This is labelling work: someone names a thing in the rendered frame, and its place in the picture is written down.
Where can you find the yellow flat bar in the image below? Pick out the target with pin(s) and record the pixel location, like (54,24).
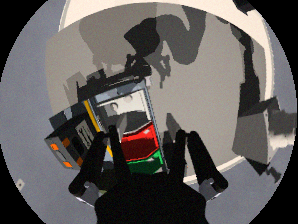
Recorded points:
(94,122)

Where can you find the red open bin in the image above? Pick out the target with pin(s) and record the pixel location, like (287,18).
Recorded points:
(137,145)

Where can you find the green open bin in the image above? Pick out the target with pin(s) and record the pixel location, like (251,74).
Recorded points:
(142,166)

